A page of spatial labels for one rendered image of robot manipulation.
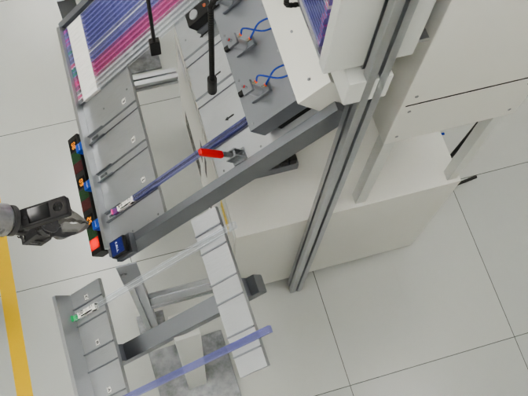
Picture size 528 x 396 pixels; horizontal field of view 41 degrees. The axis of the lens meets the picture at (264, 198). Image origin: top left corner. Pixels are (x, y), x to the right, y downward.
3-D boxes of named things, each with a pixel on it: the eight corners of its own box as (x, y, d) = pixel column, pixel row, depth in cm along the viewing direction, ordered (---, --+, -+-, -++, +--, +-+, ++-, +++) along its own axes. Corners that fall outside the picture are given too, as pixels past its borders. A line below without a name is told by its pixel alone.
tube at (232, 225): (76, 321, 166) (72, 321, 165) (75, 316, 166) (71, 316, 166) (237, 227, 142) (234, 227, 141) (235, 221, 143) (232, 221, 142)
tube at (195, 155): (116, 215, 174) (112, 214, 173) (115, 210, 175) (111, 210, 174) (265, 111, 147) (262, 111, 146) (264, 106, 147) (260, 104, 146)
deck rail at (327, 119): (129, 258, 177) (109, 257, 172) (127, 251, 178) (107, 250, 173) (355, 115, 139) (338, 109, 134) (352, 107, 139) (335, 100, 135)
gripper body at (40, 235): (38, 218, 174) (-7, 214, 165) (58, 203, 169) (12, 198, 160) (44, 247, 171) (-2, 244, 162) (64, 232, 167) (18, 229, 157)
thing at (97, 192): (127, 251, 178) (104, 249, 172) (78, 35, 201) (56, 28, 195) (130, 249, 177) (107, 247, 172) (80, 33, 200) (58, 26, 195)
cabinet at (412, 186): (231, 297, 244) (234, 238, 186) (182, 122, 268) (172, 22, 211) (407, 250, 254) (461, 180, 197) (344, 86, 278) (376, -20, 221)
